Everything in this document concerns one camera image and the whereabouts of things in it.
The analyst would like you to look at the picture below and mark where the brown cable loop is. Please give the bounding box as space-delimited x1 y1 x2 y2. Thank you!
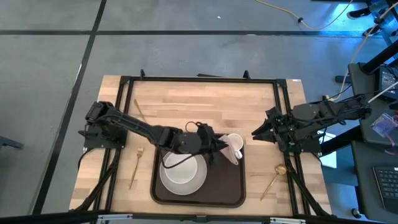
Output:
185 120 203 134

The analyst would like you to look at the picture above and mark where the gold metal fork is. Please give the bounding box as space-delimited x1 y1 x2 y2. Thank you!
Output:
129 146 144 190

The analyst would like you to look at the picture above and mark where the black desk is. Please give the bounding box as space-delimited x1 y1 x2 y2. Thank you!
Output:
351 140 398 223
348 62 398 146

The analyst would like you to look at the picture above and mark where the black electronic device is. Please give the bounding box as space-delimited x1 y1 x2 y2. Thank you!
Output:
377 66 398 101

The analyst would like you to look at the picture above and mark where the cream floor cable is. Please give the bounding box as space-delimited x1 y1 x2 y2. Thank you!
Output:
326 1 398 102

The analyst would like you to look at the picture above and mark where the black chair base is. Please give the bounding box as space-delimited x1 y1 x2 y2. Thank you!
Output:
0 136 24 150

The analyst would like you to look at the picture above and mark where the yellow floor cable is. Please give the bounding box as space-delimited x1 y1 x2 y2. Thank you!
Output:
254 0 355 32

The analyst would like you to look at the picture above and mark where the purple plastic badge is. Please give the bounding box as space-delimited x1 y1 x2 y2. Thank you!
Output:
370 112 398 138

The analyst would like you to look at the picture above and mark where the black camera mount beam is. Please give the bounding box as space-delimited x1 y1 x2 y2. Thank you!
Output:
0 210 398 224

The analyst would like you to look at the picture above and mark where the gold metal spoon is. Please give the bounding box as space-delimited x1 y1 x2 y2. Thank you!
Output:
260 164 287 202

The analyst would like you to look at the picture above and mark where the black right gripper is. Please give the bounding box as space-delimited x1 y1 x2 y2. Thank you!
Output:
251 106 296 147

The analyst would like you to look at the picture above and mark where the black diagonal pole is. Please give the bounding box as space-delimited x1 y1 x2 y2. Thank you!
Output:
362 40 398 74

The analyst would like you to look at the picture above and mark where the dark brown plastic tray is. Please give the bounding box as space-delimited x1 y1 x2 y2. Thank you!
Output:
150 133 247 208

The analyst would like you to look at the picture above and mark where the black computer keyboard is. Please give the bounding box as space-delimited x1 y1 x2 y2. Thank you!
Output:
372 166 398 213

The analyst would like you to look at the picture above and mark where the beige cloth napkin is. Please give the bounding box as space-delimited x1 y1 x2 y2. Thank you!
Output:
219 134 239 166

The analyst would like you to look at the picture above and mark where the person's shoe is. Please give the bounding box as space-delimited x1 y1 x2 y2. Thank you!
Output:
362 24 384 37
346 6 373 20

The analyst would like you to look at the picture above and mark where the white cable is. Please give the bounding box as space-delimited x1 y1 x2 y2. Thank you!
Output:
368 80 398 103

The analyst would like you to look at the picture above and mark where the black aluminium table frame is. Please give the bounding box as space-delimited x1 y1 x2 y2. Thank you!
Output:
74 68 333 218

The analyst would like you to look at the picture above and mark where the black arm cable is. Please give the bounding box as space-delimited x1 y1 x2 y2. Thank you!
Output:
160 148 201 170

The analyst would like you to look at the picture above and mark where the grey ceramic plate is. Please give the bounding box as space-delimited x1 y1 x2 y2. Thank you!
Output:
159 151 208 196

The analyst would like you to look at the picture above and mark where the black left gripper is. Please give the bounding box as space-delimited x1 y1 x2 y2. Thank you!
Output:
195 122 229 166

